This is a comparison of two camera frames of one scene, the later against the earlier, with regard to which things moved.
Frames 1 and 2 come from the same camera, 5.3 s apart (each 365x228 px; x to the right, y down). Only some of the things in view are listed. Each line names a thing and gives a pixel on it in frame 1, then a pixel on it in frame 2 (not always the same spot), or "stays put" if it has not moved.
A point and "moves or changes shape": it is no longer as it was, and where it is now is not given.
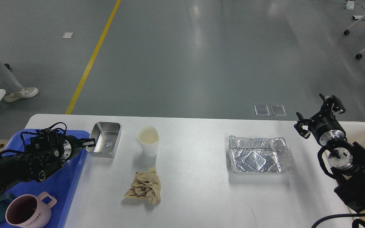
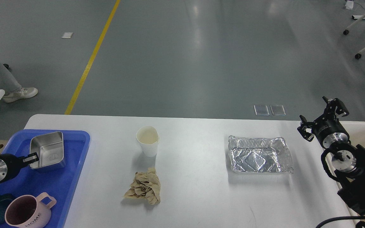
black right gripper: (326, 127) stays put
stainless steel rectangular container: (106, 134) moves or changes shape
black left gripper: (71, 143) → (8, 165)
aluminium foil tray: (259, 155) stays put
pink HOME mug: (27, 211) stays put
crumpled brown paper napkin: (147, 185) stays put
